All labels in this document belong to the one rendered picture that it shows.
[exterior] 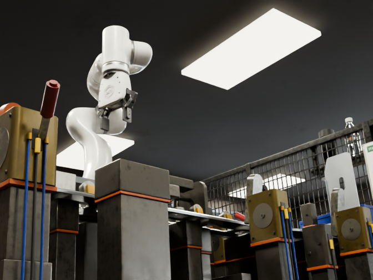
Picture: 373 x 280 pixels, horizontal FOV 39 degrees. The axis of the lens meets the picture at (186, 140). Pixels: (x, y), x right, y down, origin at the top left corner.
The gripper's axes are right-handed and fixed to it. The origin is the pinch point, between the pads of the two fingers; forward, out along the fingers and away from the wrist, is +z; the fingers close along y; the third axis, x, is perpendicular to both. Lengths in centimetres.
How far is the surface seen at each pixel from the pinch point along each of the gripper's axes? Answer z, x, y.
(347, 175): 8, 77, 39
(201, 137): -188, 421, -268
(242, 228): 33.9, 18.2, 29.5
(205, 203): 22.8, 24.7, 13.3
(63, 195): 34, -38, 24
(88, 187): 25.2, -17.9, 8.7
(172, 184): 18.1, 13.7, 9.6
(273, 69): -191, 329, -109
